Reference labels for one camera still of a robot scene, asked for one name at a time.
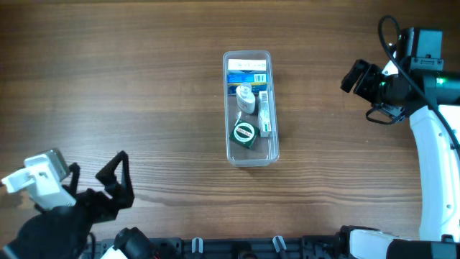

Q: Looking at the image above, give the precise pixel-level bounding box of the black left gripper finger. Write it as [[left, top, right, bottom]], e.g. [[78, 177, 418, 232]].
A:
[[62, 163, 80, 196], [96, 151, 134, 209]]

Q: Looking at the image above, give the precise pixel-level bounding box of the white green medicine carton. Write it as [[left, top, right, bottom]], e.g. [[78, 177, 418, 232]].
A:
[[258, 91, 272, 137]]

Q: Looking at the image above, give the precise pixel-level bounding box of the clear plastic container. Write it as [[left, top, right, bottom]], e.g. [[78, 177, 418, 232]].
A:
[[223, 50, 280, 167]]

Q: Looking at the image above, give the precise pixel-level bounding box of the white Calamol lotion bottle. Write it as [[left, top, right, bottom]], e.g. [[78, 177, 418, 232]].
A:
[[236, 83, 256, 114]]

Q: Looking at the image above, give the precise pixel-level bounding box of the green Zam-Buk ointment box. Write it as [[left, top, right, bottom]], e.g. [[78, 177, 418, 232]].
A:
[[229, 119, 259, 149]]

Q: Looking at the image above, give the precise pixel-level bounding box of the white blue medicine box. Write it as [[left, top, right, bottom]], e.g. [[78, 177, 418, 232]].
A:
[[227, 59, 267, 73]]

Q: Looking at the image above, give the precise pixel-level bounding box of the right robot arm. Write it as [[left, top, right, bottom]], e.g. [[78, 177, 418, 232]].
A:
[[101, 27, 459, 258]]

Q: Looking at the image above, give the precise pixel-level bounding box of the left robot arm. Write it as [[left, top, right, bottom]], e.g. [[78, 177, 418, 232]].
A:
[[1, 160, 134, 258]]

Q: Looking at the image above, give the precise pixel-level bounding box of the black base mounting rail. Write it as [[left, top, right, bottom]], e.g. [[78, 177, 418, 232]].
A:
[[149, 236, 334, 259]]

